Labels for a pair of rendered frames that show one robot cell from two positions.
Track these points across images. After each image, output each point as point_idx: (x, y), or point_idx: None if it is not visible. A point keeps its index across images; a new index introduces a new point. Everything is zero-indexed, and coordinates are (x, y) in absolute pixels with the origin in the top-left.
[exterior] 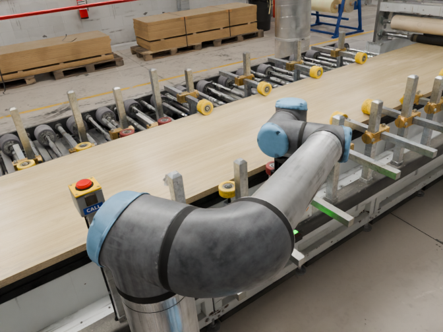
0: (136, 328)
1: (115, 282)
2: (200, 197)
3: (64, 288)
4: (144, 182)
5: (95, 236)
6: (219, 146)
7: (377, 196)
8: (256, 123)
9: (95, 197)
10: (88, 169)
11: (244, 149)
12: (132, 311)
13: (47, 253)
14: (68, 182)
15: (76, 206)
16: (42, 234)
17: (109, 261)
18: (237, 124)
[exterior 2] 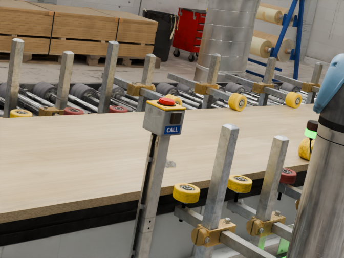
0: (336, 168)
1: (336, 119)
2: (207, 186)
3: (48, 256)
4: (132, 160)
5: (340, 73)
6: (208, 145)
7: None
8: (240, 133)
9: (180, 116)
10: (45, 136)
11: (239, 152)
12: (343, 147)
13: (49, 199)
14: (27, 143)
15: (151, 125)
16: (29, 182)
17: None
18: (217, 130)
